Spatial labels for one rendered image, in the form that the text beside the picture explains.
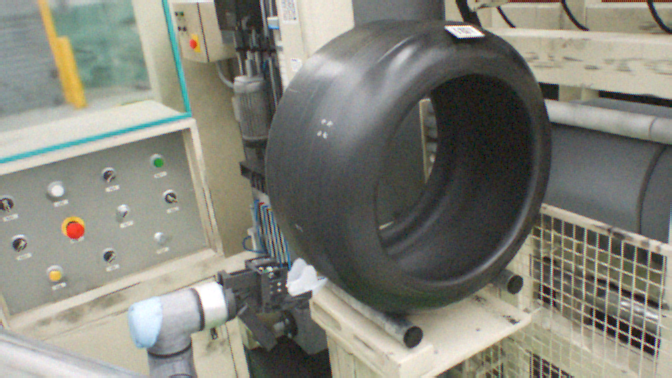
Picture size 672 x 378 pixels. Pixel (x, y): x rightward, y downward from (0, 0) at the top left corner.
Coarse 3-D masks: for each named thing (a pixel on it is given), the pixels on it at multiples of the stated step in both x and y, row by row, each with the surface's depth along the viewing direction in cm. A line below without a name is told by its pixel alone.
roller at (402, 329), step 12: (336, 288) 134; (348, 300) 131; (360, 312) 128; (372, 312) 123; (384, 312) 121; (384, 324) 120; (396, 324) 117; (408, 324) 116; (396, 336) 117; (408, 336) 114; (420, 336) 116
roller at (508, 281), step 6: (504, 270) 130; (498, 276) 130; (504, 276) 129; (510, 276) 128; (516, 276) 128; (492, 282) 131; (498, 282) 130; (504, 282) 128; (510, 282) 127; (516, 282) 128; (522, 282) 129; (504, 288) 129; (510, 288) 127; (516, 288) 128
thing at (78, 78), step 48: (0, 0) 122; (48, 0) 127; (96, 0) 132; (144, 0) 137; (0, 48) 124; (48, 48) 129; (96, 48) 134; (144, 48) 140; (0, 96) 127; (48, 96) 132; (96, 96) 137; (144, 96) 143; (0, 144) 129; (48, 144) 134
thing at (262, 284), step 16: (224, 272) 104; (240, 272) 105; (256, 272) 104; (272, 272) 104; (224, 288) 102; (240, 288) 104; (256, 288) 106; (272, 288) 107; (240, 304) 105; (256, 304) 106; (272, 304) 106
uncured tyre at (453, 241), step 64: (320, 64) 110; (384, 64) 100; (448, 64) 103; (512, 64) 111; (384, 128) 99; (448, 128) 144; (512, 128) 134; (320, 192) 100; (448, 192) 148; (512, 192) 136; (320, 256) 107; (384, 256) 105; (448, 256) 138; (512, 256) 125
